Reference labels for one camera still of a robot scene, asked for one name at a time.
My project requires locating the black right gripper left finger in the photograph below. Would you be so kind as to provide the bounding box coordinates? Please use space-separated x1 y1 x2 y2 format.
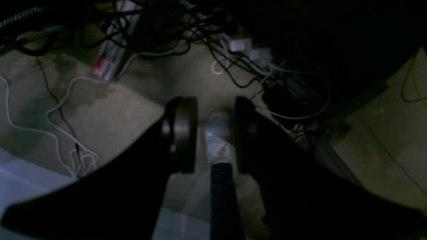
1 97 198 240

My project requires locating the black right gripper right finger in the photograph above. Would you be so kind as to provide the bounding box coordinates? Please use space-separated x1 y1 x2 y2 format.
235 97 426 240

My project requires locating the white power strip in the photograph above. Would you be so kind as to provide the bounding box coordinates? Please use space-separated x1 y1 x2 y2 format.
92 0 143 83

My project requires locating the white cable on floor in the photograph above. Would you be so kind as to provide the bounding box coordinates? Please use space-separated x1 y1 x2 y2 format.
0 75 110 179

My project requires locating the black cable bundle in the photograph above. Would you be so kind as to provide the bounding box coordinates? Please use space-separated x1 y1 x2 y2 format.
0 0 331 134

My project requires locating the yellow cable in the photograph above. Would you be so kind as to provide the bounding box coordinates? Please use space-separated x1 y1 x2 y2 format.
401 55 427 108

